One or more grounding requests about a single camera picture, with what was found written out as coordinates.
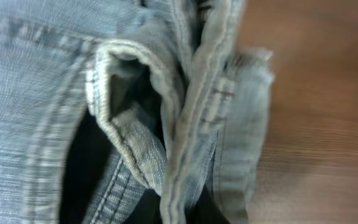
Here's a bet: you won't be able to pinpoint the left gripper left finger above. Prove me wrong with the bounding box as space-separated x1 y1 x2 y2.
123 189 162 224

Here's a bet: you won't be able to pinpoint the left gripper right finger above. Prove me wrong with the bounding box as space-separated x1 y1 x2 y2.
194 186 230 224

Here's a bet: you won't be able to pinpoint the light blue denim shorts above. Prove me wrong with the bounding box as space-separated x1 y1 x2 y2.
0 0 273 223

